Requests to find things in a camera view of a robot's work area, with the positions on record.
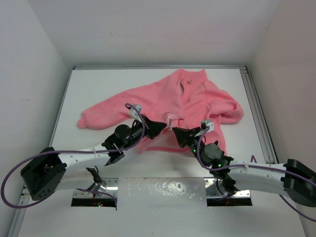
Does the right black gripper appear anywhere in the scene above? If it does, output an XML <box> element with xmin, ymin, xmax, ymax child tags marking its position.
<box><xmin>173</xmin><ymin>127</ymin><xmax>207</xmax><ymax>168</ymax></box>

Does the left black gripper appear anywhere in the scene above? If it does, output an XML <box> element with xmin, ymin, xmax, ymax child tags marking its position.
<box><xmin>122</xmin><ymin>114</ymin><xmax>166</xmax><ymax>151</ymax></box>

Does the silver zipper pull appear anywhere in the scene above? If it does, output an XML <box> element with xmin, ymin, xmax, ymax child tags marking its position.
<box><xmin>168</xmin><ymin>118</ymin><xmax>172</xmax><ymax>131</ymax></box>

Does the pink fleece jacket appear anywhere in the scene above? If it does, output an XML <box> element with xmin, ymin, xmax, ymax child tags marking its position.
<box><xmin>78</xmin><ymin>69</ymin><xmax>244</xmax><ymax>153</ymax></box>

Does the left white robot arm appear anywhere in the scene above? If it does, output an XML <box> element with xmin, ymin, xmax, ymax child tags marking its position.
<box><xmin>20</xmin><ymin>116</ymin><xmax>167</xmax><ymax>201</ymax></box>

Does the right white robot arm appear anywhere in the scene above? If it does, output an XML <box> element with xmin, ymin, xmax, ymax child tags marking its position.
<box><xmin>172</xmin><ymin>127</ymin><xmax>316</xmax><ymax>207</ymax></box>

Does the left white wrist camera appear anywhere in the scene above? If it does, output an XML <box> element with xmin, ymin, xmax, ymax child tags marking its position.
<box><xmin>128</xmin><ymin>104</ymin><xmax>142</xmax><ymax>121</ymax></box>

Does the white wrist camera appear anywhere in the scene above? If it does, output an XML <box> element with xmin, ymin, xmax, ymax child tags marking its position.
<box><xmin>128</xmin><ymin>104</ymin><xmax>142</xmax><ymax>121</ymax></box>
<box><xmin>201</xmin><ymin>119</ymin><xmax>214</xmax><ymax>132</ymax></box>

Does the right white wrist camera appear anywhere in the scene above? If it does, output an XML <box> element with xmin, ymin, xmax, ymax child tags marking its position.
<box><xmin>201</xmin><ymin>119</ymin><xmax>214</xmax><ymax>132</ymax></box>

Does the shiny metal base plate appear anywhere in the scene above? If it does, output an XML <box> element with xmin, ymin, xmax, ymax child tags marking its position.
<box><xmin>71</xmin><ymin>177</ymin><xmax>252</xmax><ymax>199</ymax></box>

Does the aluminium frame rail back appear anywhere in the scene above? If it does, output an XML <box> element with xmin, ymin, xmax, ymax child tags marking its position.
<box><xmin>73</xmin><ymin>65</ymin><xmax>247</xmax><ymax>70</ymax></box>

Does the aluminium frame rail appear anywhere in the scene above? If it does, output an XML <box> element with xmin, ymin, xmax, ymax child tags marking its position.
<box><xmin>2</xmin><ymin>66</ymin><xmax>76</xmax><ymax>237</ymax></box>
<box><xmin>73</xmin><ymin>65</ymin><xmax>247</xmax><ymax>70</ymax></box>
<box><xmin>240</xmin><ymin>66</ymin><xmax>279</xmax><ymax>164</ymax></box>

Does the aluminium frame rail right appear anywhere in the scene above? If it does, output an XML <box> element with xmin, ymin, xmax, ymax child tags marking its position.
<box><xmin>240</xmin><ymin>66</ymin><xmax>279</xmax><ymax>164</ymax></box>

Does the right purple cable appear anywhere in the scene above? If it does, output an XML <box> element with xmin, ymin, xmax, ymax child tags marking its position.
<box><xmin>196</xmin><ymin>123</ymin><xmax>316</xmax><ymax>223</ymax></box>

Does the purple cable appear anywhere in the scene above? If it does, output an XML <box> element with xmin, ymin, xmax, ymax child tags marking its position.
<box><xmin>1</xmin><ymin>103</ymin><xmax>146</xmax><ymax>209</ymax></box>
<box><xmin>196</xmin><ymin>123</ymin><xmax>316</xmax><ymax>223</ymax></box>

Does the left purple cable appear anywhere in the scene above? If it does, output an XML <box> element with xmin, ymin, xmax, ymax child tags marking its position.
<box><xmin>1</xmin><ymin>103</ymin><xmax>146</xmax><ymax>209</ymax></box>

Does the aluminium frame rail left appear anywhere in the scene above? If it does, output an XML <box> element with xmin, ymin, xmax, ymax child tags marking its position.
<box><xmin>2</xmin><ymin>66</ymin><xmax>76</xmax><ymax>237</ymax></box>

